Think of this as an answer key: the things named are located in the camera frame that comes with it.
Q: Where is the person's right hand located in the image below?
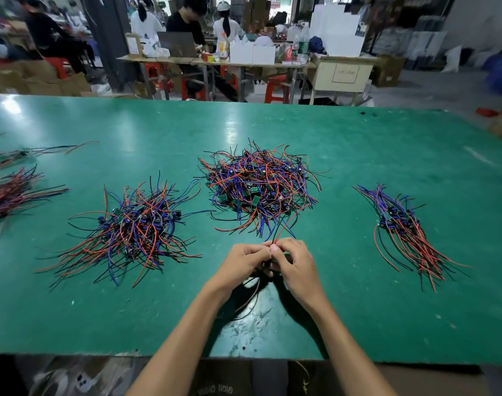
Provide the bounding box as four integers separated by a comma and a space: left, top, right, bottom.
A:
268, 237, 329, 315

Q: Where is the person's left hand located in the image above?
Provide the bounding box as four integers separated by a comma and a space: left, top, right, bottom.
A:
207, 243, 274, 304

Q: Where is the single thin dark wire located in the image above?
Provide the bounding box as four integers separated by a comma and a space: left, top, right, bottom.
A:
0, 141, 97, 172
233, 274, 266, 321

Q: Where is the pile of wires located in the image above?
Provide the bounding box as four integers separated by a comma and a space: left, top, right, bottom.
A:
197, 141, 323, 243

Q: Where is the small bunch of set-aside wires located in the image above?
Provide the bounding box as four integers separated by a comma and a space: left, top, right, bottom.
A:
354, 183, 471, 293

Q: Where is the person's left forearm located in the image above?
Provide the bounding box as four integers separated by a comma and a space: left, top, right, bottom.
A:
127, 288, 236, 396

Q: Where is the person's right forearm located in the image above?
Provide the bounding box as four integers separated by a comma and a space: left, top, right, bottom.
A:
304, 299, 398, 396

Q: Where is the red plastic stool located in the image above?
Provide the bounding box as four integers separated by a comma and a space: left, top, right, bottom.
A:
144, 62, 175, 96
218, 68, 241, 92
263, 74, 292, 105
43, 57, 74, 81

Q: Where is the cream cabinet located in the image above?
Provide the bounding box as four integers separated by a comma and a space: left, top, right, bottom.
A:
307, 56, 379, 106

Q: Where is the long wooden work table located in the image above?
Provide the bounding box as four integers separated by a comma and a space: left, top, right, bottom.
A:
117, 53, 378, 104

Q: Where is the row of white containers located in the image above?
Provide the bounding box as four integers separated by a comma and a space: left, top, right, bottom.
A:
228, 37, 277, 66

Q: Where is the brown cardboard box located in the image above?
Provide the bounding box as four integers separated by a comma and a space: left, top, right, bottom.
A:
375, 55, 408, 87

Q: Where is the dark blue bag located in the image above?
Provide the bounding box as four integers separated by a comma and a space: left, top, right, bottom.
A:
308, 36, 328, 56

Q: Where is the grey laptop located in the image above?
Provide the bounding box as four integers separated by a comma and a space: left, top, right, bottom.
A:
157, 31, 199, 59

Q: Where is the stack of white boxes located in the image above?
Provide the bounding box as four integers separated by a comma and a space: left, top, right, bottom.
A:
309, 4, 366, 58

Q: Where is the dark pillar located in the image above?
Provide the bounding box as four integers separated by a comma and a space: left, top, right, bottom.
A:
82, 0, 142, 92

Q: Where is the row of cardboard boxes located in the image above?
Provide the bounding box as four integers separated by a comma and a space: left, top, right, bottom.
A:
0, 60, 92, 97

